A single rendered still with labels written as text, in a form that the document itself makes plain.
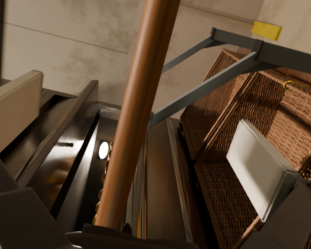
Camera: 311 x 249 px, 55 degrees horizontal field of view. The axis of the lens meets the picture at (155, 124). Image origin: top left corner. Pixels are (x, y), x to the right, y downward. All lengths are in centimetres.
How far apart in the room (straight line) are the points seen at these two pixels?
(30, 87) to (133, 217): 23
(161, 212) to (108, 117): 99
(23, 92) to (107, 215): 21
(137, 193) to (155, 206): 66
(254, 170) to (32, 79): 13
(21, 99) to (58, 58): 352
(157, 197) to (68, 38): 276
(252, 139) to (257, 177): 3
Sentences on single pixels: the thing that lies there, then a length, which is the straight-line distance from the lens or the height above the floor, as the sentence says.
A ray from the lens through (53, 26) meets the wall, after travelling 364.
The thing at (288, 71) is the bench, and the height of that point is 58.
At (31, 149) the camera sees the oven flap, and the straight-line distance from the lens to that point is 124.
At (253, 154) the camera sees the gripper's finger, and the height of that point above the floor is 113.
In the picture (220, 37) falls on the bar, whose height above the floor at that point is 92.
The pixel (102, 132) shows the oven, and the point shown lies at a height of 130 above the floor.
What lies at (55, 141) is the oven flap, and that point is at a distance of 101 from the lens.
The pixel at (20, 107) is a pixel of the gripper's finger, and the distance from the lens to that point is 17.
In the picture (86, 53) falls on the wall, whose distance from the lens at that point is 360.
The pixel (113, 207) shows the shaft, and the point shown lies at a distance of 34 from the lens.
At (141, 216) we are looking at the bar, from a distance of 38.
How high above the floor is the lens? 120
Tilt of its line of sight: 6 degrees down
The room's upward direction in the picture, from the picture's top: 77 degrees counter-clockwise
